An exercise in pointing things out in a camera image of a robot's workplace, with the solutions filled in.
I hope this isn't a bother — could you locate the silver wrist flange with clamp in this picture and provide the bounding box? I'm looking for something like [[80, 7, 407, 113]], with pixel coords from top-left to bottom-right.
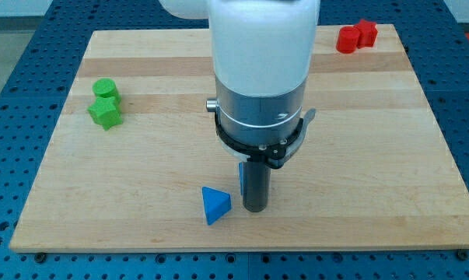
[[206, 79, 316, 169]]

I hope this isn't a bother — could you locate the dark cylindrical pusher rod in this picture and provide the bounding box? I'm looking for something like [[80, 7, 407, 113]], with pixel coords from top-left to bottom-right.
[[241, 161, 271, 212]]

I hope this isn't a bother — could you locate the blue cube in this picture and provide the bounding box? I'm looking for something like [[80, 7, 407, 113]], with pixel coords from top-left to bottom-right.
[[238, 162, 243, 197]]

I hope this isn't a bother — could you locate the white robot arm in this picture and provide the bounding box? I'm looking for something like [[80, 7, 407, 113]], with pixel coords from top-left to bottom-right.
[[159, 0, 320, 212]]

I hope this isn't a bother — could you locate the blue triangular prism block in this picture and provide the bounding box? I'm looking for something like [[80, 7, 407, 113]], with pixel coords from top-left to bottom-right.
[[201, 186, 232, 226]]

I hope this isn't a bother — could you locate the wooden board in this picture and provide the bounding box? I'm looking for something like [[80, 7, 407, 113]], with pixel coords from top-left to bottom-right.
[[9, 23, 469, 254]]

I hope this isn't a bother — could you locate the red cylinder block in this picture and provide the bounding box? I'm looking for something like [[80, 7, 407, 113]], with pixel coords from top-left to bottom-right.
[[336, 26, 361, 54]]

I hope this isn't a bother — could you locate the red star block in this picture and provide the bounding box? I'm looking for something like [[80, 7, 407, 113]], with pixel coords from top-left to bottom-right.
[[354, 19, 378, 48]]

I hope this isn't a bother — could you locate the green star block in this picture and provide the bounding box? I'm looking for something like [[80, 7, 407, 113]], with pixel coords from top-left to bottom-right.
[[87, 96, 123, 131]]

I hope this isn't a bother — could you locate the green cylinder block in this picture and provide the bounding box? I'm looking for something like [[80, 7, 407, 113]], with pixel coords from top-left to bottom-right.
[[92, 78, 121, 103]]

